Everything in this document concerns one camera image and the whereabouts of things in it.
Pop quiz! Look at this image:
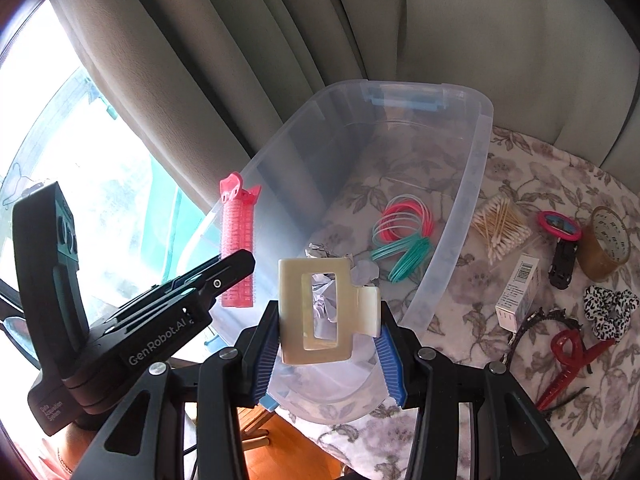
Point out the pale curtain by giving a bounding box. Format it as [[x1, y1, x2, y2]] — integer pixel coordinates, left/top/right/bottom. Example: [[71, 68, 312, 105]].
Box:
[[50, 0, 640, 216]]

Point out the small white cardboard box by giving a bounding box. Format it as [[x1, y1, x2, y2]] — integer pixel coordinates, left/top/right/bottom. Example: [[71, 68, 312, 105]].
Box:
[[495, 254, 542, 333]]

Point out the floral fleece blanket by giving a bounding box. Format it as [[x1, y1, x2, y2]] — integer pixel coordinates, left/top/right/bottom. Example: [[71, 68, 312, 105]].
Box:
[[270, 125, 640, 480]]

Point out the brown packing tape roll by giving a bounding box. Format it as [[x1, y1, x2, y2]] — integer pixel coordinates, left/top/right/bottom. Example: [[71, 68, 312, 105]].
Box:
[[575, 206, 630, 282]]

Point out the bundle of teal hair ties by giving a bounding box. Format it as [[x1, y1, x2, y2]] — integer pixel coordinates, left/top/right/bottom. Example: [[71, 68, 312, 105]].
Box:
[[371, 235, 432, 283]]

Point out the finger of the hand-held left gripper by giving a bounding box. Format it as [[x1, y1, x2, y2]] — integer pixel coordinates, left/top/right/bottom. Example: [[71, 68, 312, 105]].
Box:
[[150, 259, 222, 293], [187, 248, 257, 303]]

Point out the leopard print scrunchie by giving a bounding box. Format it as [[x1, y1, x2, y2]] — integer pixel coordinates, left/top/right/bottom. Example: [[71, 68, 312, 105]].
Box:
[[584, 285, 640, 343]]

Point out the pack of cotton swabs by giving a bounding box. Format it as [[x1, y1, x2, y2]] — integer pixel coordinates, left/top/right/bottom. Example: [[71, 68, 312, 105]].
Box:
[[470, 195, 533, 266]]

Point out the black toy car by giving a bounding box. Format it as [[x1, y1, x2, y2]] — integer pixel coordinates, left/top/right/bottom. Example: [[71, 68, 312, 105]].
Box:
[[547, 240, 581, 290]]

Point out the cream hair claw clip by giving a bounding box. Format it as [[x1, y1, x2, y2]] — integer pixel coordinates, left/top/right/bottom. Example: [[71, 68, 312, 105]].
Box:
[[277, 257, 383, 366]]

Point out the pink hair roller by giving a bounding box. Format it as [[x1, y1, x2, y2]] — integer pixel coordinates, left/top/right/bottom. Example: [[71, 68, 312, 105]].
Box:
[[219, 172, 262, 309]]

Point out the crumpled silver foil wrapper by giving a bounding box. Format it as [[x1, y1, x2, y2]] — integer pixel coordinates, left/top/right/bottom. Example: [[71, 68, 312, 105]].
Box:
[[305, 242, 381, 341]]

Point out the pink oval pocket mirror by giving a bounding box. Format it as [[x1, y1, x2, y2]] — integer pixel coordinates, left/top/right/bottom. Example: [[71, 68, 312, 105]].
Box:
[[537, 210, 583, 242]]

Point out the clear plastic storage container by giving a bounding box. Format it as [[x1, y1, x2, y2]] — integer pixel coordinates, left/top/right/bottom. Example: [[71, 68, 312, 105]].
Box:
[[192, 80, 495, 423]]

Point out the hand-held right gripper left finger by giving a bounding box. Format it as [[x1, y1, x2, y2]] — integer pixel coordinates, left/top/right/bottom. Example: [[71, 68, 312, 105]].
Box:
[[75, 300, 281, 480]]

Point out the window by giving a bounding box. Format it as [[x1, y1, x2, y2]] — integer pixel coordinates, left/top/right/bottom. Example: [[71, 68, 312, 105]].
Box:
[[0, 0, 211, 311]]

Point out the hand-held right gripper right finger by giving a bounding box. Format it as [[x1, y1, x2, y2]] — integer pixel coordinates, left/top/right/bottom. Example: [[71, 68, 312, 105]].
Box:
[[372, 300, 583, 480]]

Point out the red hair claw clip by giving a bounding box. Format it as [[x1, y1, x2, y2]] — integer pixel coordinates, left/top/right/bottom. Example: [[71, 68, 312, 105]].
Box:
[[536, 327, 617, 411]]

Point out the black beaded headband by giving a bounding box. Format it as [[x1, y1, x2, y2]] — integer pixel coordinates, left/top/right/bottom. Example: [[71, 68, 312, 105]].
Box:
[[500, 307, 593, 413]]

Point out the bundle of pink hair ties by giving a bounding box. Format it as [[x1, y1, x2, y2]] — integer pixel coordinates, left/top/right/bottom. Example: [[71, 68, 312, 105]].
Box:
[[382, 197, 436, 242]]

